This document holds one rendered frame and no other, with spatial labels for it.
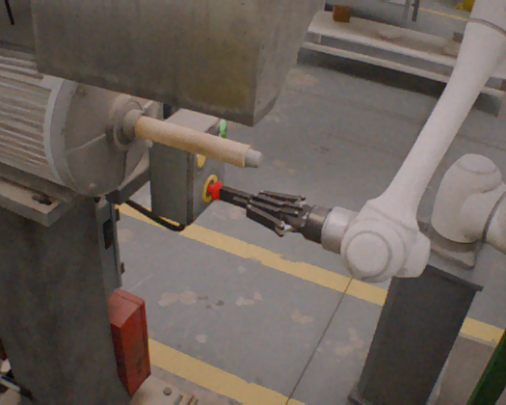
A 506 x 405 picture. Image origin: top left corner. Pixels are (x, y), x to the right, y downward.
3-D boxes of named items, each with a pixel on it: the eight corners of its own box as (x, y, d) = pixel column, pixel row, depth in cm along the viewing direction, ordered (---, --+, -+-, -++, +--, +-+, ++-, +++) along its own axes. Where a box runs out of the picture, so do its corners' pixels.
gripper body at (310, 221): (317, 253, 113) (274, 238, 116) (331, 229, 120) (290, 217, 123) (322, 223, 109) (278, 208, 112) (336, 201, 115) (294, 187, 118)
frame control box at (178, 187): (87, 228, 127) (76, 126, 112) (139, 182, 143) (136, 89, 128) (179, 264, 119) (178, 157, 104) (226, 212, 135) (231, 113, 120)
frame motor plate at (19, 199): (-83, 171, 101) (-88, 154, 99) (3, 121, 119) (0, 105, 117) (49, 229, 90) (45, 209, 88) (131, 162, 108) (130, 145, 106)
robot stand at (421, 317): (377, 350, 214) (422, 202, 174) (440, 380, 203) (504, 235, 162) (346, 399, 195) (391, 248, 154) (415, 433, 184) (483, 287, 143)
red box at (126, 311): (62, 364, 161) (40, 274, 140) (87, 337, 171) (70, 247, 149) (131, 400, 153) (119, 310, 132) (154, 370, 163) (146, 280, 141)
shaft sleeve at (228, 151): (148, 120, 88) (141, 139, 87) (140, 113, 85) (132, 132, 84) (254, 149, 82) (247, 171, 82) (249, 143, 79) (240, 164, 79)
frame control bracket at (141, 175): (105, 201, 112) (103, 184, 110) (156, 158, 126) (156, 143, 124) (120, 206, 111) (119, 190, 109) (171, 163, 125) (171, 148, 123)
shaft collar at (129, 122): (142, 115, 89) (131, 141, 89) (129, 104, 85) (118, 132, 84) (152, 118, 88) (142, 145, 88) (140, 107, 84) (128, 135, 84)
